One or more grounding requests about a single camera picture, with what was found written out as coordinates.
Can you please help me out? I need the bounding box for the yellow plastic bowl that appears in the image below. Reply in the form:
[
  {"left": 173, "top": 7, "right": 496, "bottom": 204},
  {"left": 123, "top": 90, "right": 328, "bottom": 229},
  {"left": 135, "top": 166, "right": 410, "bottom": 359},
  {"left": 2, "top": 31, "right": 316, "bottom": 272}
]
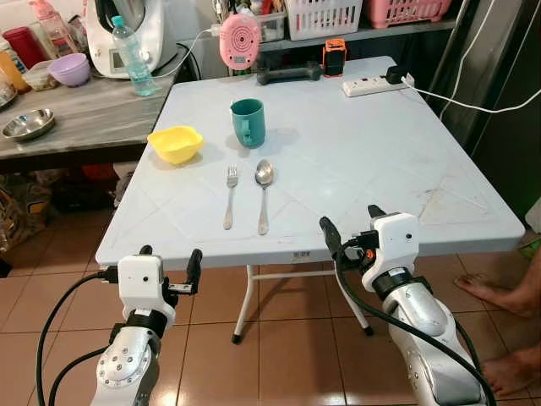
[{"left": 147, "top": 126, "right": 205, "bottom": 165}]

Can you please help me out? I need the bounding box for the white folding table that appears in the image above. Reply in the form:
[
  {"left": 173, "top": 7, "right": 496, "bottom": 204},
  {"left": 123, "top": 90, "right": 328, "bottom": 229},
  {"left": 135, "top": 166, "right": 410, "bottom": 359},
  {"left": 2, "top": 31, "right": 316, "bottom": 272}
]
[{"left": 96, "top": 56, "right": 527, "bottom": 344}]

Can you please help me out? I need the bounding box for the steel fork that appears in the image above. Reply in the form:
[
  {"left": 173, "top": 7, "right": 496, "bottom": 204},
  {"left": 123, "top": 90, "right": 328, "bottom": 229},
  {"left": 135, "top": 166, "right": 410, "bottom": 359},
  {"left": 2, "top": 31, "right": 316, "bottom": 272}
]
[{"left": 222, "top": 166, "right": 240, "bottom": 231}]

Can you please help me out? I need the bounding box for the steel spoon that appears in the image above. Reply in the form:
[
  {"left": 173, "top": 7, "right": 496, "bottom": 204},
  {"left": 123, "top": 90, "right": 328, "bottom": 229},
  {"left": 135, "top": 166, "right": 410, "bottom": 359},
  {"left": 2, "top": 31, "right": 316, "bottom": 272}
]
[{"left": 254, "top": 159, "right": 275, "bottom": 236}]

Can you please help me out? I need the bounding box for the white power strip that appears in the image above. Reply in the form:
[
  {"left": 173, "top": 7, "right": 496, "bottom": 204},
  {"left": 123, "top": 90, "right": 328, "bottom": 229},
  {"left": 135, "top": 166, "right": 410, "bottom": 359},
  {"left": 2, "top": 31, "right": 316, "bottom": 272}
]
[{"left": 342, "top": 76, "right": 415, "bottom": 97}]

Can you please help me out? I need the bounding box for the printed plastic bag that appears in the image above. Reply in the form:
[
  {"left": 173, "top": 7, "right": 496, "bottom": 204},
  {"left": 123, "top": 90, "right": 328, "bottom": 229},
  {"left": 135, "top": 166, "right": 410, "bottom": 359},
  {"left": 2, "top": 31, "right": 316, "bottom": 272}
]
[{"left": 0, "top": 173, "right": 53, "bottom": 255}]

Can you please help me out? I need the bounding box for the teal plastic mug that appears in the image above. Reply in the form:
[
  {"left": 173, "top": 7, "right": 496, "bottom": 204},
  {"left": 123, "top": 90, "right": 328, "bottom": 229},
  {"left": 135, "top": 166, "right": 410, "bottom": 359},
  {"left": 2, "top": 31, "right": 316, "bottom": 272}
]
[{"left": 230, "top": 98, "right": 267, "bottom": 150}]

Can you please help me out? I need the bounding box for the person's bare foot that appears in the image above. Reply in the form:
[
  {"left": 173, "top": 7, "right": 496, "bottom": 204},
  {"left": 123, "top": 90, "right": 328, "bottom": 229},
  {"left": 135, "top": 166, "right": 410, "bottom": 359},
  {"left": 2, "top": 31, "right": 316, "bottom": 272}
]
[
  {"left": 482, "top": 345, "right": 541, "bottom": 398},
  {"left": 454, "top": 272, "right": 541, "bottom": 319}
]

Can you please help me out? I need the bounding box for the grey wooden counter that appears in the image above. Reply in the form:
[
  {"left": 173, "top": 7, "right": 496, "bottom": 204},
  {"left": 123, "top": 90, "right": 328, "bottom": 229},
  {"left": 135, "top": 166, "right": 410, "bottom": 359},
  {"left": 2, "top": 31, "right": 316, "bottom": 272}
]
[{"left": 0, "top": 72, "right": 178, "bottom": 174}]

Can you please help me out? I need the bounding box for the dark grey refrigerator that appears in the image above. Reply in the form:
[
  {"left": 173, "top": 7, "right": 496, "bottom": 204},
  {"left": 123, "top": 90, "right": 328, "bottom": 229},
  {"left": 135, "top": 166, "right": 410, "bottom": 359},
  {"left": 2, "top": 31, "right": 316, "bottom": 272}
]
[{"left": 440, "top": 0, "right": 541, "bottom": 222}]

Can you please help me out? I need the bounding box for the orange and black device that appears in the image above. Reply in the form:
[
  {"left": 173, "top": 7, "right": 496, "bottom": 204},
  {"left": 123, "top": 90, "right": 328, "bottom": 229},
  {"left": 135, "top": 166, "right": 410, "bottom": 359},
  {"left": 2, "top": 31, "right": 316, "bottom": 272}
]
[{"left": 322, "top": 39, "right": 348, "bottom": 79}]

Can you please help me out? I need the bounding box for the black dumbbell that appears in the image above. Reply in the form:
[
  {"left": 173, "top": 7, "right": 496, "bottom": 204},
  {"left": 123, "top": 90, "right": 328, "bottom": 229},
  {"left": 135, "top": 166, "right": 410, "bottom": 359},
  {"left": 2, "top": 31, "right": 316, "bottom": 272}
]
[{"left": 256, "top": 61, "right": 323, "bottom": 86}]

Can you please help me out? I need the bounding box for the stainless steel bowl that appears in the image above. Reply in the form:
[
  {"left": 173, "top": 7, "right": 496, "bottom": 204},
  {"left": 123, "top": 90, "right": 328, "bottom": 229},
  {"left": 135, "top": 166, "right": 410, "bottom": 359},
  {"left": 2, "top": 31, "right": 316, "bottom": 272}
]
[{"left": 0, "top": 108, "right": 57, "bottom": 141}]

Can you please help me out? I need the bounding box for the grey metal shelf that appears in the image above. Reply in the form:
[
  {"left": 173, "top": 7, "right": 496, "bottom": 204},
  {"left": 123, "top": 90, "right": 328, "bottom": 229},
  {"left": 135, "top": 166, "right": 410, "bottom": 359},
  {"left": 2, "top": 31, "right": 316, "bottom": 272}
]
[{"left": 254, "top": 19, "right": 462, "bottom": 53}]

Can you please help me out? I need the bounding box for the clear plastic water bottle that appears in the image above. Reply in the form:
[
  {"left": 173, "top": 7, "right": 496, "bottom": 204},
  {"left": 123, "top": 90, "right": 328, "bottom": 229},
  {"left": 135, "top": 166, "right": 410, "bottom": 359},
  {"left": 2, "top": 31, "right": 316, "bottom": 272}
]
[{"left": 111, "top": 15, "right": 159, "bottom": 96}]

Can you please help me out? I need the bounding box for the purple plastic bowl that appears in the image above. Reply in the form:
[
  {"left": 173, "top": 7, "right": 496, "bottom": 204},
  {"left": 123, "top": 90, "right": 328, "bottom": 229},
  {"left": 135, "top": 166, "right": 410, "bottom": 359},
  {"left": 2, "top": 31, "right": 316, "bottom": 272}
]
[{"left": 48, "top": 53, "right": 91, "bottom": 88}]

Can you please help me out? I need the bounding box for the white plastic basket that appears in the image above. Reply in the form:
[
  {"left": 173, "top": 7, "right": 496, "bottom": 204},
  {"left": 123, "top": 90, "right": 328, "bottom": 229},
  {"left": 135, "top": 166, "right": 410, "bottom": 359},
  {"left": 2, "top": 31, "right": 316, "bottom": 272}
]
[{"left": 284, "top": 0, "right": 364, "bottom": 41}]

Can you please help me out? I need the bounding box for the pink plastic basket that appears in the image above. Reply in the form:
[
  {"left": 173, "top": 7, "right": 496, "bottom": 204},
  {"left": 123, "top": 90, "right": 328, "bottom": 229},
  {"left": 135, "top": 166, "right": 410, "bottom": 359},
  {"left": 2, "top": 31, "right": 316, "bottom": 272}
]
[{"left": 363, "top": 0, "right": 453, "bottom": 29}]

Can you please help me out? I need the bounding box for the clear food container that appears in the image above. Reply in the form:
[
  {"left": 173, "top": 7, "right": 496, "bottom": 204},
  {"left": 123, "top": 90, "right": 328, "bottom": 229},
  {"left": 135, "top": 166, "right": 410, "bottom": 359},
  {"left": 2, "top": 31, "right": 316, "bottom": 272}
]
[{"left": 23, "top": 61, "right": 60, "bottom": 92}]

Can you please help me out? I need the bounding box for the white kitchen appliance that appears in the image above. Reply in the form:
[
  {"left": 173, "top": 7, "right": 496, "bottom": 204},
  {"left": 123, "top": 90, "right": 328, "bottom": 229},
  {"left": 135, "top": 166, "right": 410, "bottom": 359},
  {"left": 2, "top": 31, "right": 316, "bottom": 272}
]
[{"left": 85, "top": 0, "right": 178, "bottom": 80}]

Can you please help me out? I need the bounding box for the pink round device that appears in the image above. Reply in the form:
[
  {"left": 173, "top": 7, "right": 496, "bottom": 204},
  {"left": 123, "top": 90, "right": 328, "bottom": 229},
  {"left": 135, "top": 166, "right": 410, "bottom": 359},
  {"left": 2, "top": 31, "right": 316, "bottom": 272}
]
[{"left": 219, "top": 13, "right": 262, "bottom": 71}]

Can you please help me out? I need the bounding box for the orange bottle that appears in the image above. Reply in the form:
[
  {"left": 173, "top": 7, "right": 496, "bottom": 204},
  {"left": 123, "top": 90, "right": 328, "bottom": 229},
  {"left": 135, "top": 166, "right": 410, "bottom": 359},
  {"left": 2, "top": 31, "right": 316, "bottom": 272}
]
[{"left": 0, "top": 49, "right": 30, "bottom": 94}]

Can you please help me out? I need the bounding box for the red plastic container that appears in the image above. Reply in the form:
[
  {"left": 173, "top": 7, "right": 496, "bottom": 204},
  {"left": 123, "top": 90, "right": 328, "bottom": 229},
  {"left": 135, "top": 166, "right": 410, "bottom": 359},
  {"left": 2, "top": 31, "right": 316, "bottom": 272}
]
[{"left": 3, "top": 27, "right": 47, "bottom": 70}]

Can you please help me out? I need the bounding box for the pink capped bottle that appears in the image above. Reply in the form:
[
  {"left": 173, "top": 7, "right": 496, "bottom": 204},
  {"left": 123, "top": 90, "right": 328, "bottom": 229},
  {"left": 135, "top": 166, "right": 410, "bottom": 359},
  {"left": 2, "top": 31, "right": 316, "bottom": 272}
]
[{"left": 30, "top": 0, "right": 81, "bottom": 58}]

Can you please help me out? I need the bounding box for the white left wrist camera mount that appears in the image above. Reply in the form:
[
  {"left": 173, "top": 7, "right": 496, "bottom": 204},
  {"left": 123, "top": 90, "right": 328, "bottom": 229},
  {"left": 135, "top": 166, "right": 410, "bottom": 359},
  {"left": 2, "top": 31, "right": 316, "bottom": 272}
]
[{"left": 117, "top": 252, "right": 177, "bottom": 318}]

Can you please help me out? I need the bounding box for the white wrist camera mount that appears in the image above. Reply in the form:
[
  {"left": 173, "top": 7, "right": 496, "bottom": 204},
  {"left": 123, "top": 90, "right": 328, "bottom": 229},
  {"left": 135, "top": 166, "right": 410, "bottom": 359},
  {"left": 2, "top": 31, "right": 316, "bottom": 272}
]
[
  {"left": 117, "top": 252, "right": 177, "bottom": 318},
  {"left": 362, "top": 211, "right": 421, "bottom": 293}
]

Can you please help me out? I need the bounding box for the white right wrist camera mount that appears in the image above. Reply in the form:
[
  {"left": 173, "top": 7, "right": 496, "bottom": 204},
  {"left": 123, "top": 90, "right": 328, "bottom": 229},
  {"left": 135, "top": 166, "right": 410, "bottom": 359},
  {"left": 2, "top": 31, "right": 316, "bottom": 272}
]
[{"left": 362, "top": 211, "right": 421, "bottom": 293}]

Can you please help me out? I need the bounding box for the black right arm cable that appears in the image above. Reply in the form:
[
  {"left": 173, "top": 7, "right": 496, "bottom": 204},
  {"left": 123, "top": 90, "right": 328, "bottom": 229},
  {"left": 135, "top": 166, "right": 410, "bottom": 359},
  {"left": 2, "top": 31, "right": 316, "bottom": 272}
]
[{"left": 334, "top": 245, "right": 497, "bottom": 406}]

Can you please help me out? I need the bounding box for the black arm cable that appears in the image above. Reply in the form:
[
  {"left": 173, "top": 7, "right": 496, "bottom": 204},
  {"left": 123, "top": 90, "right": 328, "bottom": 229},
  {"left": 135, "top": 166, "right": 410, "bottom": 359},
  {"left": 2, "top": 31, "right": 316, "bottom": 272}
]
[
  {"left": 36, "top": 266, "right": 119, "bottom": 406},
  {"left": 334, "top": 245, "right": 497, "bottom": 406}
]

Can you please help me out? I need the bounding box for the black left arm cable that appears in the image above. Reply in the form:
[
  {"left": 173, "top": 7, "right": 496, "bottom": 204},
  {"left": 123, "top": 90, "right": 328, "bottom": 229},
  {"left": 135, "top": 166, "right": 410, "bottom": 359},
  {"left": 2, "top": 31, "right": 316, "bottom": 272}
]
[{"left": 36, "top": 266, "right": 119, "bottom": 406}]

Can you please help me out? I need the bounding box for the white power cable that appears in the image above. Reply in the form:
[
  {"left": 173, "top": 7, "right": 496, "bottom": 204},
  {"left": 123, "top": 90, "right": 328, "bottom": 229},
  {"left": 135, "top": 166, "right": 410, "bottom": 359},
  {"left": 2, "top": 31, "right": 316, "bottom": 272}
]
[{"left": 404, "top": 78, "right": 541, "bottom": 115}]

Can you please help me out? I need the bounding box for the thin white cord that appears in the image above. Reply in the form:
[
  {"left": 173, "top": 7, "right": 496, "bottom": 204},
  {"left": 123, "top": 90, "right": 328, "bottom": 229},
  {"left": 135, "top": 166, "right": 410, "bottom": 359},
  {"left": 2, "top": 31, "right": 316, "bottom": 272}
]
[{"left": 156, "top": 28, "right": 222, "bottom": 79}]

